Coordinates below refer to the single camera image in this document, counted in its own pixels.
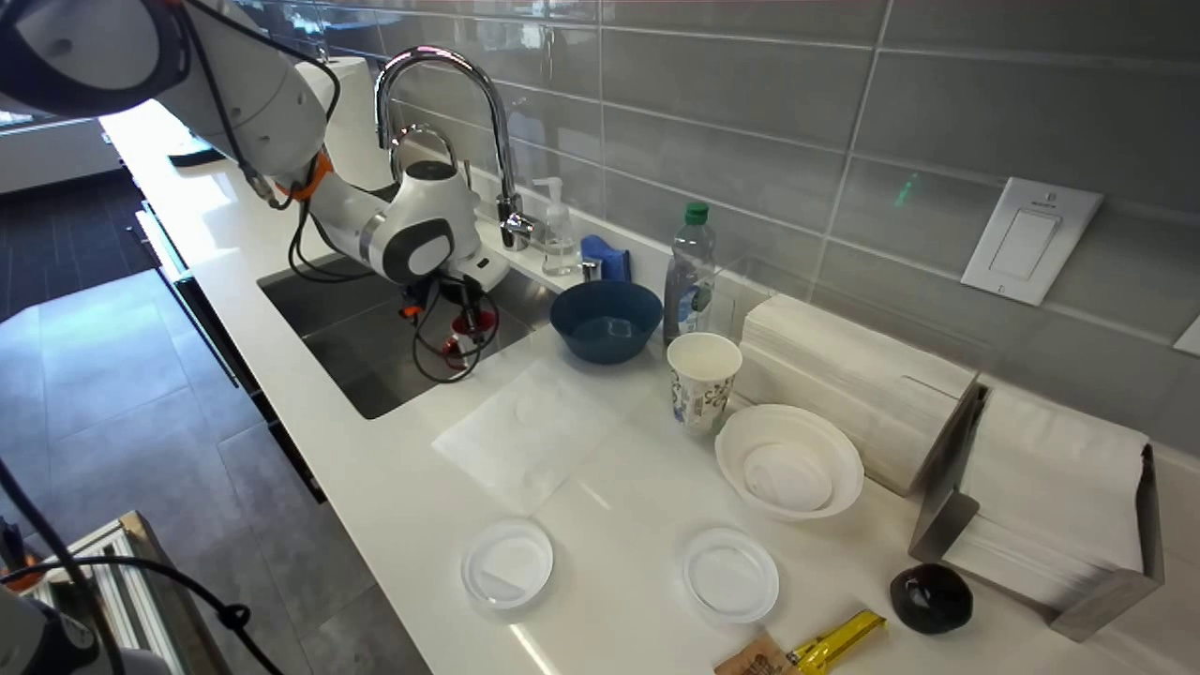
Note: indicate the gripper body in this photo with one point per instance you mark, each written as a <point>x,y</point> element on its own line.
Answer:
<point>461,292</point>

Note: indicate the red mug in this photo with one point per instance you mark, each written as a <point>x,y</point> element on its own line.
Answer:
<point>466,326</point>

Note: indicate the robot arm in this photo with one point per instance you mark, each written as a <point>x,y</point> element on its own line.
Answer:
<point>253,103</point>

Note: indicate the steel sink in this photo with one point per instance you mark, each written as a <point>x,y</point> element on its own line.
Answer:
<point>347,337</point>

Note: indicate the chrome gooseneck faucet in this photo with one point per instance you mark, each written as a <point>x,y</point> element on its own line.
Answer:
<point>490,103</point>

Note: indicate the clear soap dispenser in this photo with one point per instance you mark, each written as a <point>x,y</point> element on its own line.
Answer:
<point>560,239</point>

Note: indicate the dark blue bowl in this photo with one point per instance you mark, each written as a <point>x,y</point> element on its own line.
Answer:
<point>605,323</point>

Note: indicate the blue sponge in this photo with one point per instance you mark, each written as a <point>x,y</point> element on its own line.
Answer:
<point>607,257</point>

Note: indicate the white paper sheet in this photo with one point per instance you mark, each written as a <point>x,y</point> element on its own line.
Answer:
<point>525,436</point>

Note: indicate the small chrome tap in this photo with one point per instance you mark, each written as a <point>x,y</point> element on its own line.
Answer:
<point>441,132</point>

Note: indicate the white paper towel roll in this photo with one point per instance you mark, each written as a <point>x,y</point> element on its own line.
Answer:
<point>361,122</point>

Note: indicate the dish soap bottle green cap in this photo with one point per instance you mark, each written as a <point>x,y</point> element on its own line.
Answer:
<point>689,281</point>

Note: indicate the printed paper cup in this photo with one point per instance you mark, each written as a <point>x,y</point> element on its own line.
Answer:
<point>703,384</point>

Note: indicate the white plastic lid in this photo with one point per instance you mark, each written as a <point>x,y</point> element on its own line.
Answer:
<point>507,564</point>
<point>730,576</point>

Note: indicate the flat black object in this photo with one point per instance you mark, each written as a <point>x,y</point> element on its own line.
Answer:
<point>195,155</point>

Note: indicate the white paper bowl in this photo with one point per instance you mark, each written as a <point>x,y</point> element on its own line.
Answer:
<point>787,464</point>

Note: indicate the stack of folded paper towels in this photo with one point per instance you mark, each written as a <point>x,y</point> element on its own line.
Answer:
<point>844,375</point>

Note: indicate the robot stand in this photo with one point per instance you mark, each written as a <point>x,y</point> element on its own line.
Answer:
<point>131,600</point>

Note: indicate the brown sachet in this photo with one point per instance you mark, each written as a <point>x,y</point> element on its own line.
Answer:
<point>755,659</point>

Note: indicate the yellow sachet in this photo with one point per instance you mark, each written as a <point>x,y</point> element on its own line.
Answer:
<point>834,642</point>

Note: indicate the metal napkin holder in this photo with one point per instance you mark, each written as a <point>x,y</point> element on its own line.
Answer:
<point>947,487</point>

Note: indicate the black round object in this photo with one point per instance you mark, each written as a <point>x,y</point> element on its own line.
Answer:
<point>930,598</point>

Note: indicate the stack of white napkins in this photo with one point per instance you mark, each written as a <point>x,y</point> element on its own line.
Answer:
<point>1050,487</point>

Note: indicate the white wall switch plate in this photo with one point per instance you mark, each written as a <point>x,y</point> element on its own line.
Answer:
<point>1029,242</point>

